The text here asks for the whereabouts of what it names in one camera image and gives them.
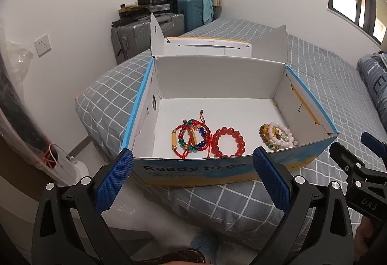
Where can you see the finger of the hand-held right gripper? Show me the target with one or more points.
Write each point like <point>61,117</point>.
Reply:
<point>369,189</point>
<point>376,145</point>

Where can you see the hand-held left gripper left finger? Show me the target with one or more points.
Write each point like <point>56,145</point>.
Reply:
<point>115,182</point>

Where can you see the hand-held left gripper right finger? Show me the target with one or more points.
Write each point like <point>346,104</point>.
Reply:
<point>272,182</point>

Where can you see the white blue cardboard box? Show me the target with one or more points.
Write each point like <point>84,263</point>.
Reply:
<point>211,80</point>

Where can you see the person's right hand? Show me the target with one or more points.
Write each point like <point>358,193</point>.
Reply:
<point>365,237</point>

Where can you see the white round object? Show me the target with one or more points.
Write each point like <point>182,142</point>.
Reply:
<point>78,169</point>

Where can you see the dark patterned pillow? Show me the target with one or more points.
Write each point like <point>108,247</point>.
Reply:
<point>375,80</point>

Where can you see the blue slipper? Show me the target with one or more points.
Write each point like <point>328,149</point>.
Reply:
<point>205,245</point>

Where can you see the grey checked bed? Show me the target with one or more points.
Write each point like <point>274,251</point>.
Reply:
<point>317,71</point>

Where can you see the dark brown object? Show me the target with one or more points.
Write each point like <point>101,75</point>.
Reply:
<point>181,256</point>

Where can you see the clear plastic bag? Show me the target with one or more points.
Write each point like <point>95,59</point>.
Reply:
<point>18,95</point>

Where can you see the grey suitcase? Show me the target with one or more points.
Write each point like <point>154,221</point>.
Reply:
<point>133,38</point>

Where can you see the black equipment cases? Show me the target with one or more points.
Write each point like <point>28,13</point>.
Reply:
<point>142,8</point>

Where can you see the teal cloth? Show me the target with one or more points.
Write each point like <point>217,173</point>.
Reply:
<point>208,9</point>

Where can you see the teal suitcase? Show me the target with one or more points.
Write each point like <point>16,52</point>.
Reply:
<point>190,14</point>

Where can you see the white wall socket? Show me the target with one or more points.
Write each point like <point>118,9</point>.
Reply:
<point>43,45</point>

